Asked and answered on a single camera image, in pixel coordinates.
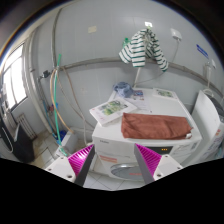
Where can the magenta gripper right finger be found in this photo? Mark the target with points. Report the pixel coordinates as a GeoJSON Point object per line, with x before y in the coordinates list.
{"type": "Point", "coordinates": [154, 166]}

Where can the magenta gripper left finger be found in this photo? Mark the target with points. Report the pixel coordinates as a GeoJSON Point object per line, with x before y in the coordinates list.
{"type": "Point", "coordinates": [75, 167]}

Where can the brown folded towel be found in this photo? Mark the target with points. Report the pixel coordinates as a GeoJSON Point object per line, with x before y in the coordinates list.
{"type": "Point", "coordinates": [155, 127]}

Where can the white front-load washing machine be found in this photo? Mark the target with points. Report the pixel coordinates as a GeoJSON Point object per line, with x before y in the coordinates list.
{"type": "Point", "coordinates": [114, 154]}

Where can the black bin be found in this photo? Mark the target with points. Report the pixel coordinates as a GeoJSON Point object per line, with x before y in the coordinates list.
{"type": "Point", "coordinates": [15, 145]}

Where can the white paper leaflet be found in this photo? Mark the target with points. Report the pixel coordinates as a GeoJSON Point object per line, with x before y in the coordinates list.
{"type": "Point", "coordinates": [138, 99]}

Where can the white radiator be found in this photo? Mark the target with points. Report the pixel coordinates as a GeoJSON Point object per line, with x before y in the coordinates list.
{"type": "Point", "coordinates": [21, 119]}

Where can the small white picture booklet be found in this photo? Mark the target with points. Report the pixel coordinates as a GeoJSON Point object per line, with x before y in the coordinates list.
{"type": "Point", "coordinates": [164, 93]}

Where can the blue crumpled cloth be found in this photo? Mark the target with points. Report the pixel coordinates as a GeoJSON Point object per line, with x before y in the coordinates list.
{"type": "Point", "coordinates": [123, 89]}

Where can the green white striped shirt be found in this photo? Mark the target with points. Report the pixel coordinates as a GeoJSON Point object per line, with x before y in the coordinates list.
{"type": "Point", "coordinates": [144, 44]}

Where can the window with white frame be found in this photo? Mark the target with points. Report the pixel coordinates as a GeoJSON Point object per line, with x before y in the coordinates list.
{"type": "Point", "coordinates": [13, 78]}

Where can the grey horizontal wall pipe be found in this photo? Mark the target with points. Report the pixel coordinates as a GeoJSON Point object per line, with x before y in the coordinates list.
{"type": "Point", "coordinates": [163, 67]}

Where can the grey vertical wall pipe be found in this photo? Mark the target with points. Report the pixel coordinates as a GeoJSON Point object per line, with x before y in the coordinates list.
{"type": "Point", "coordinates": [53, 38]}

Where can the white wall socket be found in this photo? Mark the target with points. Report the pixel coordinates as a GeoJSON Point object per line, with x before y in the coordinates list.
{"type": "Point", "coordinates": [176, 34]}

